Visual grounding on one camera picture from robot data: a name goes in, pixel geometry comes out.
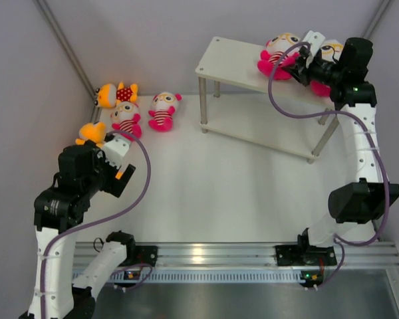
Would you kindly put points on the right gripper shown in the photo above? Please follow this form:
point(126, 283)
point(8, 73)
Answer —
point(300, 68)

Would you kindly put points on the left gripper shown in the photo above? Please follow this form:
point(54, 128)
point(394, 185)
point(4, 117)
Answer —
point(113, 186)

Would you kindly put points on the orange plush polka dress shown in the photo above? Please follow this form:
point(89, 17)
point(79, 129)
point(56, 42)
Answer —
point(118, 175)

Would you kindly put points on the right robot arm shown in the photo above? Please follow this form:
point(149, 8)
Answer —
point(367, 194)

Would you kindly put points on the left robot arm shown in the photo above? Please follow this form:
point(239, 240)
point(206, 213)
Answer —
point(83, 171)

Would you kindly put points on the white two-tier shelf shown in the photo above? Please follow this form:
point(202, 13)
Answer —
point(233, 101)

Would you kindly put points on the orange plush left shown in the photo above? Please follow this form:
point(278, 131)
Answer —
point(94, 132)

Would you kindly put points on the orange plush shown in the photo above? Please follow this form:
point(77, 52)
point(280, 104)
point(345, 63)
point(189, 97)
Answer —
point(94, 132)
point(110, 95)

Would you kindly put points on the orange plush rear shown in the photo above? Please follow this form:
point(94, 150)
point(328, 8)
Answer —
point(110, 95)

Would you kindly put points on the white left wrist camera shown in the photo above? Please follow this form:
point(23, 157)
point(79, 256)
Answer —
point(115, 149)

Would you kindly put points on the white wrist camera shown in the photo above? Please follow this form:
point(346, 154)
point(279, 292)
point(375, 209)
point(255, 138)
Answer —
point(115, 149)
point(315, 39)

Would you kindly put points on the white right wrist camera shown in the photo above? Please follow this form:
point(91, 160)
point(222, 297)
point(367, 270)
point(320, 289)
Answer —
point(315, 39)

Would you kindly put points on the aluminium left frame rail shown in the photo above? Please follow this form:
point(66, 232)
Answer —
point(95, 115)

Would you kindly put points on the white slotted cable duct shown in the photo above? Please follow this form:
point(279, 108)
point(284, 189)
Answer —
point(208, 276)

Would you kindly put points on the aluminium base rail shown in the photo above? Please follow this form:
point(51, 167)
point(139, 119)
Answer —
point(380, 255)

